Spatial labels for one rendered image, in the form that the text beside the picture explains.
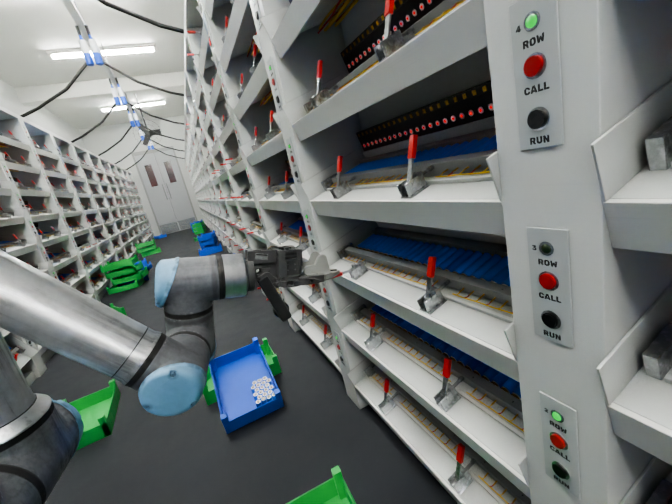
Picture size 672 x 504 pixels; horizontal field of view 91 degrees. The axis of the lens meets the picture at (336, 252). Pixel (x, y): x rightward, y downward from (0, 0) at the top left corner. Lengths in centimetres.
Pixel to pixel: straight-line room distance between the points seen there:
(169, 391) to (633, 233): 59
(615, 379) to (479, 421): 30
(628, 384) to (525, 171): 23
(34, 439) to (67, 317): 36
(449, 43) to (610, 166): 21
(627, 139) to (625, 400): 24
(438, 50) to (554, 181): 20
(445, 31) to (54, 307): 60
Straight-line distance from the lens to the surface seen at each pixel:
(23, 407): 91
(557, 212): 37
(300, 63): 97
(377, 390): 107
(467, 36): 43
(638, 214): 34
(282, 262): 70
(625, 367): 43
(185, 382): 59
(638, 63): 39
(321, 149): 94
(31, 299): 60
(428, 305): 58
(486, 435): 66
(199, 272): 67
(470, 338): 52
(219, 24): 172
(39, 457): 92
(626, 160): 37
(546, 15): 36
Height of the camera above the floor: 76
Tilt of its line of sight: 14 degrees down
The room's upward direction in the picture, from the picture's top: 13 degrees counter-clockwise
